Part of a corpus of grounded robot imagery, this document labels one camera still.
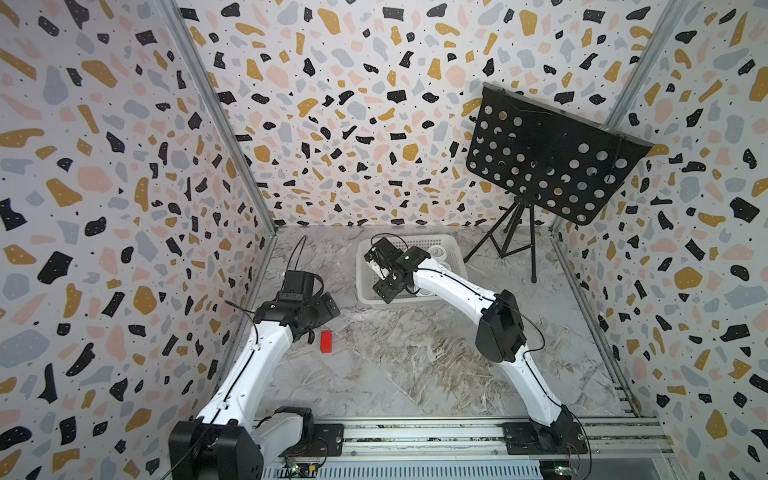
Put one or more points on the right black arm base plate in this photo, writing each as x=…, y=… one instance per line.
x=529, y=438

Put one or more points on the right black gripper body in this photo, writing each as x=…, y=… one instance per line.
x=385, y=287

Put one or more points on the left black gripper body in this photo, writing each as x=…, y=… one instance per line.
x=317, y=312

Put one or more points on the aluminium front rail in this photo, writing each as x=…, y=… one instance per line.
x=472, y=448

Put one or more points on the red tag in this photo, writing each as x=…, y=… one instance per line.
x=326, y=342

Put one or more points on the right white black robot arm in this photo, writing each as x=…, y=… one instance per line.
x=500, y=336

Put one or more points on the black perforated music stand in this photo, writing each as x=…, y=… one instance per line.
x=546, y=158

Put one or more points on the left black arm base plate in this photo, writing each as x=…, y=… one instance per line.
x=325, y=441

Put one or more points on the white plastic basket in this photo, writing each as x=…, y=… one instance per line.
x=366, y=277

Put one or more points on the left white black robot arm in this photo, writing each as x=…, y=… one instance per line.
x=227, y=440

